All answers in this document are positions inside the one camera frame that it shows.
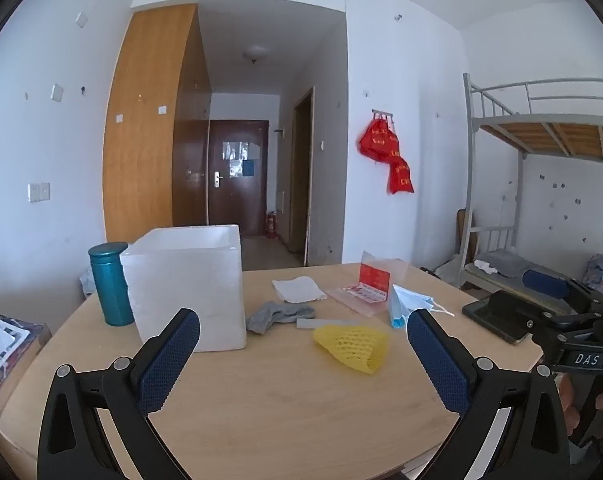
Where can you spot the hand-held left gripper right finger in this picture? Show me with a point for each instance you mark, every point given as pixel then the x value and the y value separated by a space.
pixel 439 360

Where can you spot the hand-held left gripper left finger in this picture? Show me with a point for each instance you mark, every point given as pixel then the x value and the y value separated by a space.
pixel 169 360

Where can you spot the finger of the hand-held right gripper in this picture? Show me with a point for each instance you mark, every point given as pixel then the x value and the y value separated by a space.
pixel 589 359
pixel 509 307

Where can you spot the white foam box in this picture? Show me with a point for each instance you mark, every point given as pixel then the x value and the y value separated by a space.
pixel 191 290

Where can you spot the clear plastic bag red label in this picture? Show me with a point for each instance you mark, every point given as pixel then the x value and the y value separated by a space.
pixel 369 285

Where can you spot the person's right hand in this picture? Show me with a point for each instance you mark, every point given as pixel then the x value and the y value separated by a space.
pixel 568 405

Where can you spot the black smartphone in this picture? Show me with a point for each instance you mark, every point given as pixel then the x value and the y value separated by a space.
pixel 484 316

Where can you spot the blue box on bed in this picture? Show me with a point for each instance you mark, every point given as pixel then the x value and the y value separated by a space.
pixel 545 284

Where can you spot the grey bedding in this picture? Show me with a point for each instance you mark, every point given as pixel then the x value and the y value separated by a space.
pixel 504 264

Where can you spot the blue face mask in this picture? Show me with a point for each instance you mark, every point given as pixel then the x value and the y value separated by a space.
pixel 406 305

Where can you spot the yellow foam fruit net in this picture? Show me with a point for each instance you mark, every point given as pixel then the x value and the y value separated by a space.
pixel 354 345

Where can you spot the teal metal canister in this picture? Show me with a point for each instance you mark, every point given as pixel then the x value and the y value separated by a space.
pixel 110 285

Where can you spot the grey sock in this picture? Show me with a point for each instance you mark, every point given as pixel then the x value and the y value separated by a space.
pixel 274 316

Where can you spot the grey flat strip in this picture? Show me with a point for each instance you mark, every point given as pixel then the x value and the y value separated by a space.
pixel 326 323

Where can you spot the white folded cloth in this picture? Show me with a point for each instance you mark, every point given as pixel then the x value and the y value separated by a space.
pixel 299 290

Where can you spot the pile of printed papers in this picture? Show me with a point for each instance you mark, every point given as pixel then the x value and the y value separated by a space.
pixel 1 345

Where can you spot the red fire extinguisher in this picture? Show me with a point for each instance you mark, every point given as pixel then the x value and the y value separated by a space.
pixel 271 225

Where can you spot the red hanging bag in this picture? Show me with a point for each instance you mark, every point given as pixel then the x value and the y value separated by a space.
pixel 376 141
pixel 400 176

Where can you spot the grey metal bunk bed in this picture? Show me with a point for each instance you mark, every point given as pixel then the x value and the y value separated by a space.
pixel 546 132

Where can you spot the dark brown entrance door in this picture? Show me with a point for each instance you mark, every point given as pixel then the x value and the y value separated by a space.
pixel 239 180

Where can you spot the wooden wardrobe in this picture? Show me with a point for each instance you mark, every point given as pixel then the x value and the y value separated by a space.
pixel 146 125

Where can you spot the round ceiling lamp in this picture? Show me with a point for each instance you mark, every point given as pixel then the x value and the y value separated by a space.
pixel 255 53

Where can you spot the double white wall switch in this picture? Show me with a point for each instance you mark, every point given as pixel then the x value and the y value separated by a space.
pixel 39 192

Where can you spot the wooden side door frame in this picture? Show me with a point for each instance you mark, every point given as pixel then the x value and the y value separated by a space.
pixel 301 175

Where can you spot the metal wall hook rack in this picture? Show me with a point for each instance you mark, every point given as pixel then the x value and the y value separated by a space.
pixel 384 112

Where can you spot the white wall socket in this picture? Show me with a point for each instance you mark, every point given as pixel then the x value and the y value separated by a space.
pixel 82 19
pixel 57 92

